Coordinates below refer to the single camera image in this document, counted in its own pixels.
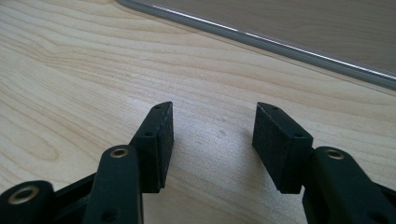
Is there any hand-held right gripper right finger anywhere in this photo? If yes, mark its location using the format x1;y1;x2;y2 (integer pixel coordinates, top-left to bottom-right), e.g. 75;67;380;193
251;102;314;194

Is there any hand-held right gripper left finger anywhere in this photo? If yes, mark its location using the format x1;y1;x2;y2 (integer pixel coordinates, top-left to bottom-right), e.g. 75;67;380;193
129;101;175;194

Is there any brown wooden tray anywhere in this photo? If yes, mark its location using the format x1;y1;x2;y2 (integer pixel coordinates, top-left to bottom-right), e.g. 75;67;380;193
116;0;396;91

